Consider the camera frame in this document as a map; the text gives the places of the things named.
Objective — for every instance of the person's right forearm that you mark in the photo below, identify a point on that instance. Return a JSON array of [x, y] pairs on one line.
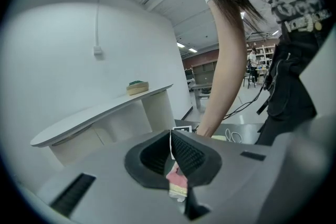
[[223, 91]]

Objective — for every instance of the black stool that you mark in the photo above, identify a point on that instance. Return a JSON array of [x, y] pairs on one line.
[[249, 78]]

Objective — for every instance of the white shelving rack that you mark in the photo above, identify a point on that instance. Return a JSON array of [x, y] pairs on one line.
[[265, 57]]

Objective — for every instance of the white wall socket box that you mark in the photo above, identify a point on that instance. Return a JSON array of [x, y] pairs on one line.
[[98, 50]]

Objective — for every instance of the person's black trousers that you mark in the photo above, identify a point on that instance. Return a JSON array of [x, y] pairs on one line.
[[288, 86]]

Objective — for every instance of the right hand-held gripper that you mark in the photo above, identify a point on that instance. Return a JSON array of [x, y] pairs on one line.
[[182, 128]]

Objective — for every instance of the white curved shelf table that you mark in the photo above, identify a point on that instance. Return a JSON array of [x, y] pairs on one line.
[[78, 118]]

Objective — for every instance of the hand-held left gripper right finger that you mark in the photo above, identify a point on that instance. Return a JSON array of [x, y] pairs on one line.
[[193, 158]]

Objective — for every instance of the pink cloth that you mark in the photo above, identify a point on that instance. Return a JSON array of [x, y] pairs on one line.
[[176, 178]]

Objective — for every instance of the studded belt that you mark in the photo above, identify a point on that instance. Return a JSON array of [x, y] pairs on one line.
[[304, 22]]

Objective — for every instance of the ceiling strip light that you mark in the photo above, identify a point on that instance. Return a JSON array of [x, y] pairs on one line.
[[180, 44], [192, 49], [275, 32]]

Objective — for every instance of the grey low table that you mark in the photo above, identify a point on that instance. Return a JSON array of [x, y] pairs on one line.
[[200, 90]]

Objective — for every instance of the grey open shelf cabinet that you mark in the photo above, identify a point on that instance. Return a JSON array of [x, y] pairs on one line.
[[204, 72]]

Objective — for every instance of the black waist-mounted device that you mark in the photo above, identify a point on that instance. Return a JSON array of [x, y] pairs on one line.
[[263, 106]]

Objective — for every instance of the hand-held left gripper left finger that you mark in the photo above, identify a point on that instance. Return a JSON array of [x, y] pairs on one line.
[[149, 160]]

